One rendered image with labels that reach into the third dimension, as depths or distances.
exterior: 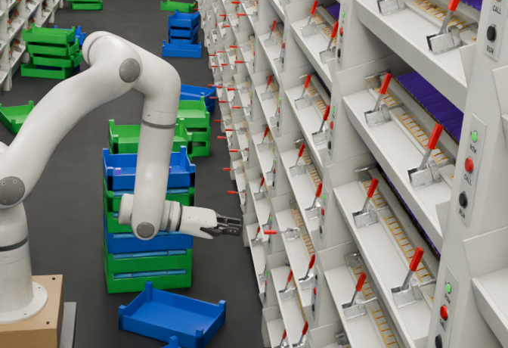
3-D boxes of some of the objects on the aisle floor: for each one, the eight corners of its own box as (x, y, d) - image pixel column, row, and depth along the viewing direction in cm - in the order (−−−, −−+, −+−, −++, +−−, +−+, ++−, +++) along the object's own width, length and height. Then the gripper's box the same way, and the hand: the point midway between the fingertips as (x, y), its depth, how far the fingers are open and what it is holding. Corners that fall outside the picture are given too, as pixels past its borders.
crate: (118, 328, 262) (118, 307, 259) (147, 299, 279) (147, 280, 276) (199, 352, 252) (201, 330, 249) (225, 321, 270) (226, 300, 267)
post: (244, 247, 321) (274, -213, 261) (242, 236, 330) (270, -211, 269) (292, 247, 324) (332, -209, 263) (289, 237, 333) (327, -207, 272)
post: (298, 516, 192) (380, -274, 131) (292, 487, 201) (367, -266, 140) (378, 513, 194) (496, -264, 133) (369, 485, 203) (475, -257, 142)
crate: (107, 293, 282) (107, 274, 279) (103, 266, 300) (103, 247, 297) (190, 287, 289) (191, 268, 286) (181, 261, 307) (182, 242, 304)
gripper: (178, 218, 208) (246, 228, 211) (177, 192, 223) (240, 203, 226) (173, 243, 210) (240, 253, 214) (171, 216, 225) (234, 226, 229)
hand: (233, 226), depth 219 cm, fingers open, 3 cm apart
